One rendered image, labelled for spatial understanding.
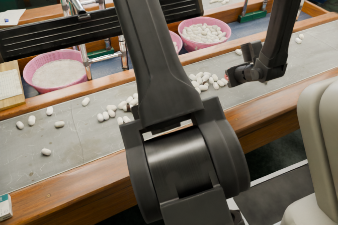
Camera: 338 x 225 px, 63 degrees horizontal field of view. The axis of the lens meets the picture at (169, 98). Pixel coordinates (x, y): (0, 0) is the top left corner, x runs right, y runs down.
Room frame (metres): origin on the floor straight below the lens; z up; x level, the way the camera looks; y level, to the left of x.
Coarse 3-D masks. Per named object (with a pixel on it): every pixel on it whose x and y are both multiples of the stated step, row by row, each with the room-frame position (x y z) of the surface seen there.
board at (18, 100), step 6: (0, 66) 0.90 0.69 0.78; (6, 66) 0.90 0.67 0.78; (12, 66) 0.90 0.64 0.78; (18, 66) 0.91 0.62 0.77; (18, 72) 0.86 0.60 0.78; (12, 96) 0.72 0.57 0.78; (18, 96) 0.72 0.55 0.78; (24, 96) 0.73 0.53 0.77; (0, 102) 0.69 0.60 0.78; (6, 102) 0.69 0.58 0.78; (12, 102) 0.69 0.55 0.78; (18, 102) 0.69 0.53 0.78; (24, 102) 0.70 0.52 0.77; (0, 108) 0.66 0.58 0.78; (6, 108) 0.67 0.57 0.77
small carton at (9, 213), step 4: (0, 196) 0.34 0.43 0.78; (4, 196) 0.34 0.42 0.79; (8, 196) 0.34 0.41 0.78; (0, 200) 0.33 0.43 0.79; (4, 200) 0.33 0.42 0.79; (8, 200) 0.33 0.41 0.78; (0, 204) 0.32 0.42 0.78; (4, 204) 0.32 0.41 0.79; (8, 204) 0.32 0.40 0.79; (0, 208) 0.31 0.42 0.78; (4, 208) 0.31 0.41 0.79; (8, 208) 0.31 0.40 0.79; (0, 212) 0.30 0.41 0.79; (4, 212) 0.30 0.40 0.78; (8, 212) 0.30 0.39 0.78; (12, 212) 0.31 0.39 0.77; (0, 216) 0.29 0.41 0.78; (4, 216) 0.29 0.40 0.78; (8, 216) 0.29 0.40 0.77; (0, 220) 0.28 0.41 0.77
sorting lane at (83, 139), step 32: (320, 32) 1.30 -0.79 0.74; (192, 64) 0.99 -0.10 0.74; (224, 64) 1.00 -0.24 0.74; (288, 64) 1.01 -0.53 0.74; (320, 64) 1.02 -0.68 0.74; (96, 96) 0.77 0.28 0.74; (128, 96) 0.78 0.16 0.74; (224, 96) 0.79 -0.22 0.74; (256, 96) 0.80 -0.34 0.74; (0, 128) 0.60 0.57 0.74; (32, 128) 0.61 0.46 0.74; (64, 128) 0.61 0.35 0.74; (96, 128) 0.61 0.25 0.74; (0, 160) 0.48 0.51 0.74; (32, 160) 0.48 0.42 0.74; (64, 160) 0.48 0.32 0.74; (0, 192) 0.37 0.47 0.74
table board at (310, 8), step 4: (304, 4) 1.68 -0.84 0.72; (308, 4) 1.66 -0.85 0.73; (312, 4) 1.65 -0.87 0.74; (304, 8) 1.68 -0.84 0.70; (308, 8) 1.65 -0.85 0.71; (312, 8) 1.63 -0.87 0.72; (316, 8) 1.61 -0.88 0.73; (320, 8) 1.59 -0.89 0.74; (304, 12) 1.67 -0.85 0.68; (308, 12) 1.64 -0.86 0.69; (312, 12) 1.62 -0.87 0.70; (316, 12) 1.60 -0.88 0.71; (320, 12) 1.57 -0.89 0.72; (324, 12) 1.55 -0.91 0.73; (328, 12) 1.54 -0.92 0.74; (312, 16) 1.61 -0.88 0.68; (316, 16) 1.59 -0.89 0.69
